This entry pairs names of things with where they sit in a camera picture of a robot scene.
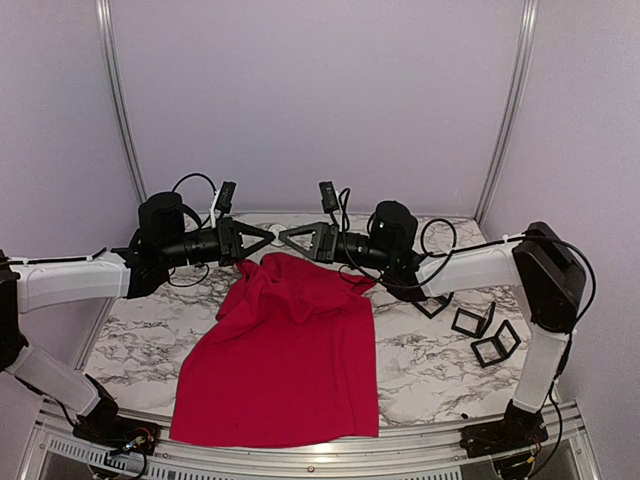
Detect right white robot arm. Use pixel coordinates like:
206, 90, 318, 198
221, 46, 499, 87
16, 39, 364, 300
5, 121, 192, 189
276, 199, 596, 448

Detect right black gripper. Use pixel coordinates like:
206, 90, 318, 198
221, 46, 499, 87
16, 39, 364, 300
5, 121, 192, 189
278, 221, 394, 271

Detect brown round brooch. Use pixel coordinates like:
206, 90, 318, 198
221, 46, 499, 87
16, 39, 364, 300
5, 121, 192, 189
269, 224, 286, 241

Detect right aluminium frame post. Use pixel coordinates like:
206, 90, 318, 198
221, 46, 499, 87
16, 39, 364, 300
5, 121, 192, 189
474, 0, 539, 225

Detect aluminium frame post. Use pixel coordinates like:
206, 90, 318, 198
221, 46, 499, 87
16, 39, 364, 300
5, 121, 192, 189
474, 0, 539, 225
95, 0, 148, 204

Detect left aluminium frame post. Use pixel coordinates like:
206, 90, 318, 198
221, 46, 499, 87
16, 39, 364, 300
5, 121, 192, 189
95, 0, 148, 204

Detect black open display box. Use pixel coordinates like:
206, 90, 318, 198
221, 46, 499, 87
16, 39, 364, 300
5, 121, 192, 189
412, 293, 454, 319
451, 302, 496, 340
471, 319, 522, 368

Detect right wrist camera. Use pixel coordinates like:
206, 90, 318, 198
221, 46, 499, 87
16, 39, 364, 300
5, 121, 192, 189
319, 181, 351, 226

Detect red t-shirt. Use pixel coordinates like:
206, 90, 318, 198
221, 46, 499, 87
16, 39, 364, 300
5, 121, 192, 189
170, 253, 379, 448

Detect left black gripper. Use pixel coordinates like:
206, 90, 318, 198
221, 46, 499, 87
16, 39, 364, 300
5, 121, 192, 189
159, 216, 274, 268

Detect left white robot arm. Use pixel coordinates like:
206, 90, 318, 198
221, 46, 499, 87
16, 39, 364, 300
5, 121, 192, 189
1, 181, 275, 445

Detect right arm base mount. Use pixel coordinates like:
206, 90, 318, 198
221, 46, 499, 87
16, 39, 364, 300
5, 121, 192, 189
459, 401, 549, 458

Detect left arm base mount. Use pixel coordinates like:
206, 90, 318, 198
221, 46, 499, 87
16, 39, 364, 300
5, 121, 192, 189
73, 390, 160, 456

